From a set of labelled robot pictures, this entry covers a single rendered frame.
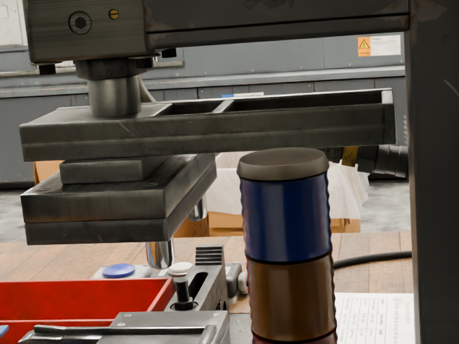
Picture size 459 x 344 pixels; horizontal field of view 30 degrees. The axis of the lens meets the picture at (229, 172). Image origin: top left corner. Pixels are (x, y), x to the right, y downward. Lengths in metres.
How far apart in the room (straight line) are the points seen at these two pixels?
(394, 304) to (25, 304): 0.41
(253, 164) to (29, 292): 0.67
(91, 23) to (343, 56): 4.53
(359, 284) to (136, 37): 0.56
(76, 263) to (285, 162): 0.90
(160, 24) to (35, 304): 0.52
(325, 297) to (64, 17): 0.30
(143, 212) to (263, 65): 4.61
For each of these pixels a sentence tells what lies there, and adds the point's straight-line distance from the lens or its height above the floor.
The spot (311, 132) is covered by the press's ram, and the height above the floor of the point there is 1.17.
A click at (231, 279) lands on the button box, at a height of 0.93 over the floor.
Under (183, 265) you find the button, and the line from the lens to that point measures 1.05.
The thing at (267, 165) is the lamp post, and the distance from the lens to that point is 0.34.
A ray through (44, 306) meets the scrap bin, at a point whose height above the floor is 0.93.
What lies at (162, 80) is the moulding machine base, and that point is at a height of 0.70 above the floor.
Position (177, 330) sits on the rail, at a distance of 0.73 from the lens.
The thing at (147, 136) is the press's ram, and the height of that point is 1.17.
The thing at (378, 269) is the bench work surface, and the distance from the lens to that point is 1.10.
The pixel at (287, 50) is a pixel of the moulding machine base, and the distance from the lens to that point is 5.13.
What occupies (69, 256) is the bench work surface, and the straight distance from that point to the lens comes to 1.26.
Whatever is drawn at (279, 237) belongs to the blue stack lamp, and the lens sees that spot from 0.35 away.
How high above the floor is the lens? 1.27
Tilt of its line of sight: 13 degrees down
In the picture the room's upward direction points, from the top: 5 degrees counter-clockwise
